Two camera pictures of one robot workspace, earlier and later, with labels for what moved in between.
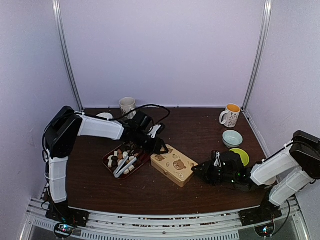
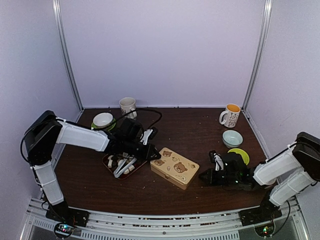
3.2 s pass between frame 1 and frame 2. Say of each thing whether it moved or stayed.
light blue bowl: stayed
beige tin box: moved
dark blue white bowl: stayed
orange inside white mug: stayed
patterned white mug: stayed
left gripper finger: moved
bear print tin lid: moved
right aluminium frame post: stayed
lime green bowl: stayed
